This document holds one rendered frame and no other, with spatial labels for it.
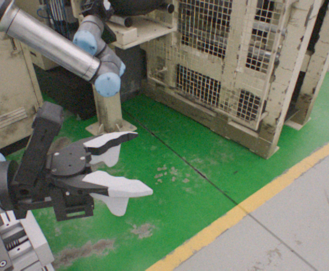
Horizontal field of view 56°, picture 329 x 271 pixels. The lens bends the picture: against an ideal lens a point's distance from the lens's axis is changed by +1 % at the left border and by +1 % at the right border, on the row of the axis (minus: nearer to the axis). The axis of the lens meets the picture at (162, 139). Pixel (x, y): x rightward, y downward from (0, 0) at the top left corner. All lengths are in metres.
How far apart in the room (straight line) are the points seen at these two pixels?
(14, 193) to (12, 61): 1.58
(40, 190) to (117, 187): 0.13
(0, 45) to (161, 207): 1.25
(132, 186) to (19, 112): 1.78
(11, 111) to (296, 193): 1.77
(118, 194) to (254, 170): 1.67
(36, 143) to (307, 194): 1.74
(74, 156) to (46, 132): 0.07
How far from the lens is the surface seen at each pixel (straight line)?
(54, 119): 0.40
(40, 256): 0.91
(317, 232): 1.84
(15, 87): 2.07
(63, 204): 0.46
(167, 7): 1.68
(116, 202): 0.43
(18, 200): 0.49
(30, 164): 0.44
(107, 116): 2.13
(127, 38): 1.52
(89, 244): 1.66
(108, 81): 0.94
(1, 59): 1.99
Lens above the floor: 1.37
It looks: 39 degrees down
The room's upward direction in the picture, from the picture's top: straight up
